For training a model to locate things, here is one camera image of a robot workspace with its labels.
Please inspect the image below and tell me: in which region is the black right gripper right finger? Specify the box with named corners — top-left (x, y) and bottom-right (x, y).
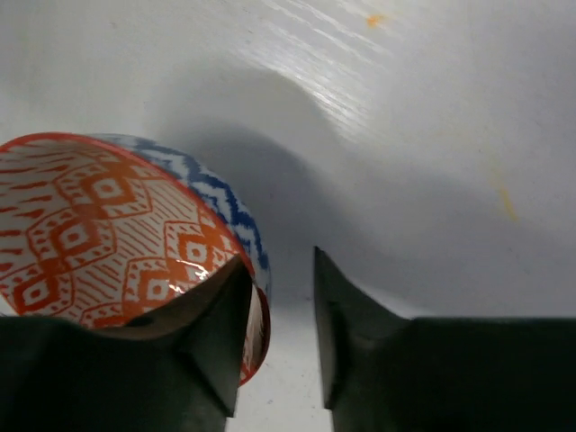
top-left (314, 249), bottom-right (575, 431)

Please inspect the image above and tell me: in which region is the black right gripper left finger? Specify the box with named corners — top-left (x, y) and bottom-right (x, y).
top-left (1, 257), bottom-right (252, 431)

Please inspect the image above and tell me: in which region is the blue white orange bowl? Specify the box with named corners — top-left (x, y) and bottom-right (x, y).
top-left (1, 132), bottom-right (271, 382)

